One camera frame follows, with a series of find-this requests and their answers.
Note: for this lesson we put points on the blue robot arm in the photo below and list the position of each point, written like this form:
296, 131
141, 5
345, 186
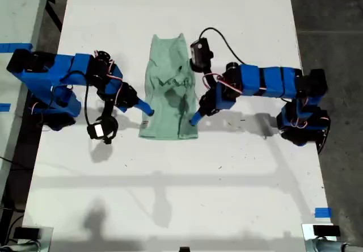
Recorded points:
269, 80
42, 73

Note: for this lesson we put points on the small black object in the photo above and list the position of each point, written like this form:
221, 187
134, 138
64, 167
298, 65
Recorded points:
184, 249

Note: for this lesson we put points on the black base clamp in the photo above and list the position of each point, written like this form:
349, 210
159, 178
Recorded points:
323, 145

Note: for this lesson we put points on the short blue tape strip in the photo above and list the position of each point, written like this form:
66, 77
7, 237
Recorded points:
4, 108

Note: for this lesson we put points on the pale green T-shirt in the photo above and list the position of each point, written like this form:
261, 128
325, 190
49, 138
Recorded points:
164, 121

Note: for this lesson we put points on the black camera box white label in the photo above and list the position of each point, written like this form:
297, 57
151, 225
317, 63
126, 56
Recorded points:
97, 131

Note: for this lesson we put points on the small black box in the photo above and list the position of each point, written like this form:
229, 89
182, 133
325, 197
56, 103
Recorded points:
326, 231
27, 233

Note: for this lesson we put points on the grey tube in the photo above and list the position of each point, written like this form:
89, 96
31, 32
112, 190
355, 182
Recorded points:
326, 246

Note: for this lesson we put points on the square blue tape piece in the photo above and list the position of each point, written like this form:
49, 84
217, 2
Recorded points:
323, 213

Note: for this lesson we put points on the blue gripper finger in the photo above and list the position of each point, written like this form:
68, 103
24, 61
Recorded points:
194, 118
147, 112
144, 104
200, 118

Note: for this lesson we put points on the black metal stand leg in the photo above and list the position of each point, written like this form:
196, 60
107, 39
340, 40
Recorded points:
54, 13

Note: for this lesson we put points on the black camera box silver side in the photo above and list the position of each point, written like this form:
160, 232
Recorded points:
200, 54

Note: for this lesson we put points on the white side table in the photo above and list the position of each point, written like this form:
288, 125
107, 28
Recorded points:
17, 13

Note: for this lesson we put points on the long blue tape strip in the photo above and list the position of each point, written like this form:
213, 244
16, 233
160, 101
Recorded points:
5, 47

